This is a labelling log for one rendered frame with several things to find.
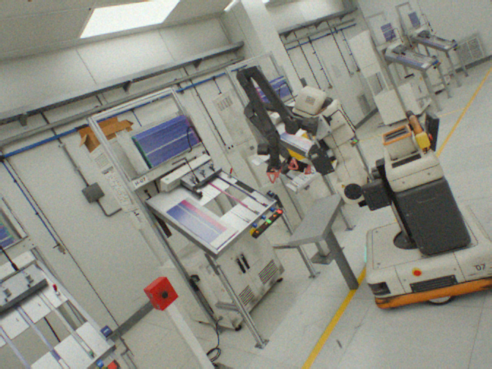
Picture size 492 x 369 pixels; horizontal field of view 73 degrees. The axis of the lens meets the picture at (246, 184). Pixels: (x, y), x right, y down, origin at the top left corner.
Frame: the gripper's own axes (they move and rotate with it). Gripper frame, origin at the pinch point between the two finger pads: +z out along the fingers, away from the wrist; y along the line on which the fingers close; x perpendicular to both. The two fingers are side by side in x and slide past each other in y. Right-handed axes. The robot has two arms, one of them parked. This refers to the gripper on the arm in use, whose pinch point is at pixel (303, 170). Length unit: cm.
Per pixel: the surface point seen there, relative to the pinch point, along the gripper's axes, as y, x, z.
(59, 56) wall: 191, -19, -253
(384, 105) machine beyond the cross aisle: -296, 100, -354
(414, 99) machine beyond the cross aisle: -315, 125, -314
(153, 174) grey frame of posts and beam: 75, -54, -67
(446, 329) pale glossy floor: -69, -37, 78
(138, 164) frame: 87, -50, -68
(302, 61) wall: -164, 119, -476
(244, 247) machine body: -10, -84, -47
